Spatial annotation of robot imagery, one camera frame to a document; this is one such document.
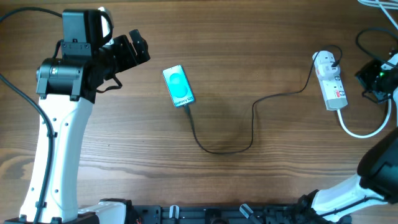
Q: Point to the white charger plug adapter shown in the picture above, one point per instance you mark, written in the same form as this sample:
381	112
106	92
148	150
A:
326	71

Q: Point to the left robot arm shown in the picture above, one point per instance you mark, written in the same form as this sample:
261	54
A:
67	85

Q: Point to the white power strip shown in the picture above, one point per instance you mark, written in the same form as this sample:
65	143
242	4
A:
332	90

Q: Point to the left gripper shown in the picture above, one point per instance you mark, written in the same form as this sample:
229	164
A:
130	58

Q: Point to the turquoise screen smartphone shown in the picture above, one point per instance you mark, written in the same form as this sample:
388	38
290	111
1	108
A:
178	86

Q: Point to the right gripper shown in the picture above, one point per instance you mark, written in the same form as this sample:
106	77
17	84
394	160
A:
363	76

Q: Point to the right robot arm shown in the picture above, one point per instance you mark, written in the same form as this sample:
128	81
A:
375	182

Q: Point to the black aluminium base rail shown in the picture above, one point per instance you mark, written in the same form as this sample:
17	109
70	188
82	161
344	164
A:
269	214

